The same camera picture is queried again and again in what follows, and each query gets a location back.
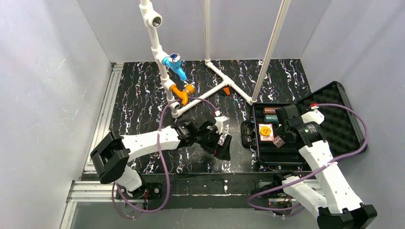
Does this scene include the green blue chip stack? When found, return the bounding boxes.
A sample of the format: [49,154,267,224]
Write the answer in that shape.
[264,114,279,124]

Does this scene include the red black chip stack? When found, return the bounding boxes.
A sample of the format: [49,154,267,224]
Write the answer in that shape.
[263,107,277,115]

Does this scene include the black poker carrying case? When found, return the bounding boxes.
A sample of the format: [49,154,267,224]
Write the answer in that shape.
[241,81,367,167]

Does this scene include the orange white chip stack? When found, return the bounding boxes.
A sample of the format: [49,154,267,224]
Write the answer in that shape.
[272,136,285,148]

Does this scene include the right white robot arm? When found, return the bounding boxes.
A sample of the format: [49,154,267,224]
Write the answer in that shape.
[273,104,377,229]

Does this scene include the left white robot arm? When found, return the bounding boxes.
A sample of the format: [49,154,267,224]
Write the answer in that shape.
[90,115,232,194]

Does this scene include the red card deck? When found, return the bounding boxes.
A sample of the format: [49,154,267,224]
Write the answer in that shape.
[258,123,274,142]

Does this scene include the yellow big blind button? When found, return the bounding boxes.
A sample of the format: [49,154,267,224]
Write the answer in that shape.
[259,125,272,137]

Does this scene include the orange plastic faucet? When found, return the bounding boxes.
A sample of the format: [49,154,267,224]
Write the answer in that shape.
[169,84,195,106]

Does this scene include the small orange black clip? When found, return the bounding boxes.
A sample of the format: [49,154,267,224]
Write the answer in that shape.
[220,87,232,96]

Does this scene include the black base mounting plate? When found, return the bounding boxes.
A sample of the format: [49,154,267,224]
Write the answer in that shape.
[115,172,304,211]

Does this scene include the blue plastic faucet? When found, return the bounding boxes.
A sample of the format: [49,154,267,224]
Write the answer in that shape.
[162,53,187,81]

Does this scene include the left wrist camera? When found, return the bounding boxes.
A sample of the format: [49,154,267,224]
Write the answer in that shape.
[215,115,231,137]

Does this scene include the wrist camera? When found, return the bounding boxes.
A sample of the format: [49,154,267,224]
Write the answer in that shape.
[215,115,231,137]
[301,103,325,125]

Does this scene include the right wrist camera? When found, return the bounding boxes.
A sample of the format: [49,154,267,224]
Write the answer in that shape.
[301,103,325,125]

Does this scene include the aluminium frame rail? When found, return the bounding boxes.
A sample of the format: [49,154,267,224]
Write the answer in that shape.
[60,63,124,229]

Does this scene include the white pvc pipe frame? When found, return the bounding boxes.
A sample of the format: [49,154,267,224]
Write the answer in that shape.
[139,0,291,118]

